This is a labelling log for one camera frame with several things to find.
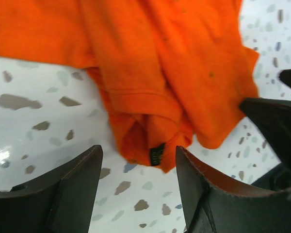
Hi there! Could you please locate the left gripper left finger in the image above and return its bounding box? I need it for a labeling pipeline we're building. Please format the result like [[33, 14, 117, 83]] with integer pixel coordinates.
[[0, 145, 103, 233]]

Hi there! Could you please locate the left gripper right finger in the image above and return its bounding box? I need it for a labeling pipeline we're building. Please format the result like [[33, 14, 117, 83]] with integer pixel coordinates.
[[176, 146, 291, 233]]

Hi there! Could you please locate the orange t shirt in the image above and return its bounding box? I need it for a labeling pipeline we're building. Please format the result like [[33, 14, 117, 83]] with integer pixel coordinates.
[[0, 0, 259, 172]]

